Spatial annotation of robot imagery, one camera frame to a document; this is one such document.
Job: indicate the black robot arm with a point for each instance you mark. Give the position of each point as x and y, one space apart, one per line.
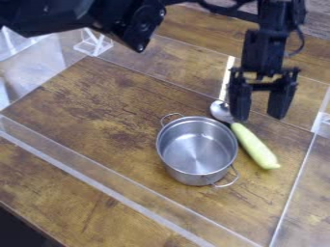
129 21

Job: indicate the clear acrylic triangle stand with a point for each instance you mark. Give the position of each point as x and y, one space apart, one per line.
92 45

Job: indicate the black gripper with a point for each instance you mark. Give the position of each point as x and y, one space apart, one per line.
260 73

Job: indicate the stainless steel pot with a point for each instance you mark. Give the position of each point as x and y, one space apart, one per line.
197 149

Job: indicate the clear acrylic front barrier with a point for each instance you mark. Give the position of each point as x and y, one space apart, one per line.
159 208

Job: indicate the green spoon handle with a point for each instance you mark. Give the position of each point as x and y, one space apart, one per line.
255 148

